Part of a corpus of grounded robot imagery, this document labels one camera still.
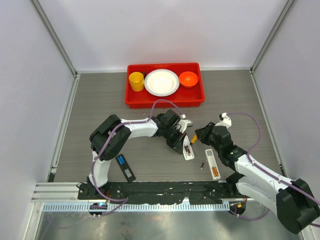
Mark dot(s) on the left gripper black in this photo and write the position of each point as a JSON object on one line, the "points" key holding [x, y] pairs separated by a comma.
{"points": [[177, 145]]}

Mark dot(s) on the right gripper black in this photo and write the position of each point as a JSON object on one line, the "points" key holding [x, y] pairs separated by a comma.
{"points": [[202, 133]]}

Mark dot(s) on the orange handled screwdriver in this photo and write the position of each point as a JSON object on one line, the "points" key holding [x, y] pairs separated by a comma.
{"points": [[193, 140]]}

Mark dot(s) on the white remote control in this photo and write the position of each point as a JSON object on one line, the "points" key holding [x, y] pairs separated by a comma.
{"points": [[187, 150]]}

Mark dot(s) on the black remote blue batteries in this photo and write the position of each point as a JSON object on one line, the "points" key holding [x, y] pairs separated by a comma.
{"points": [[126, 170]]}

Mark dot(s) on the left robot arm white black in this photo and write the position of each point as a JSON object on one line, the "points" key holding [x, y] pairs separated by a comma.
{"points": [[109, 138]]}

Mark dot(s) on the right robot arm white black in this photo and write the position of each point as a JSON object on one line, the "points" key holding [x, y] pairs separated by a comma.
{"points": [[291, 201]]}

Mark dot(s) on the white remote orange batteries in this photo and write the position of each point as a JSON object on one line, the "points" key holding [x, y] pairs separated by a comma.
{"points": [[212, 163]]}

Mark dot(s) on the white paper plate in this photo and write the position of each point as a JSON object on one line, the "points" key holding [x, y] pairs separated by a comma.
{"points": [[161, 82]]}

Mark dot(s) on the orange AAA battery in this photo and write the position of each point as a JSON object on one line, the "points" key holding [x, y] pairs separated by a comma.
{"points": [[215, 172]]}

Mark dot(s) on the red plastic tray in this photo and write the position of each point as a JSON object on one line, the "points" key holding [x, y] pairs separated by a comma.
{"points": [[183, 97]]}

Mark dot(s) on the orange plastic bowl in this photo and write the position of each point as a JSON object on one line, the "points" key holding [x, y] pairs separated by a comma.
{"points": [[188, 79]]}

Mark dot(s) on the yellow plastic cup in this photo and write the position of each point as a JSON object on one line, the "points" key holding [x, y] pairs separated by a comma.
{"points": [[136, 81]]}

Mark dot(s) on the blue AAA battery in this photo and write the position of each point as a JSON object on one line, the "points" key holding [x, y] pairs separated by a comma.
{"points": [[121, 160]]}

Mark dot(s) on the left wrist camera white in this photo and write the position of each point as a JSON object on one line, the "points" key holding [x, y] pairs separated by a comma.
{"points": [[184, 123]]}

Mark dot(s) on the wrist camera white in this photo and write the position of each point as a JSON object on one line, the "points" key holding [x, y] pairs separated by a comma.
{"points": [[224, 120], [184, 123]]}

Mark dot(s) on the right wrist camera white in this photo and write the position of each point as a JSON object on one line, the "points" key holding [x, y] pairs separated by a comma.
{"points": [[224, 120]]}

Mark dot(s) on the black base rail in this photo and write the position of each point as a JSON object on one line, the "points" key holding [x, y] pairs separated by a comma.
{"points": [[162, 193]]}

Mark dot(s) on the white slotted cable duct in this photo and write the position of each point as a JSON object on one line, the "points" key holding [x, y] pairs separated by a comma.
{"points": [[95, 207]]}

